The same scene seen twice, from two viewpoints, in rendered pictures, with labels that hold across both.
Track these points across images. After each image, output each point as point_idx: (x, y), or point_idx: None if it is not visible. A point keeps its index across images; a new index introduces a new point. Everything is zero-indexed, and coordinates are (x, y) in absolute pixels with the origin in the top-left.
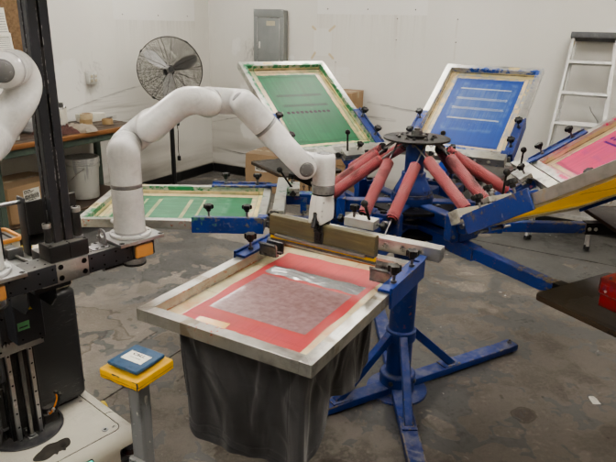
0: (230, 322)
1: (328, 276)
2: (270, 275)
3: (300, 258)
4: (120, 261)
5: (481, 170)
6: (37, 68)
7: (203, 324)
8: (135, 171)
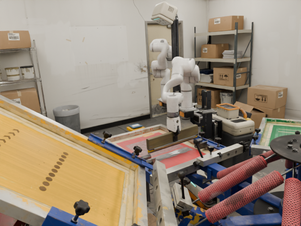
0: (146, 137)
1: (170, 158)
2: (180, 147)
3: (199, 156)
4: (179, 114)
5: (283, 218)
6: (163, 47)
7: (140, 129)
8: (181, 85)
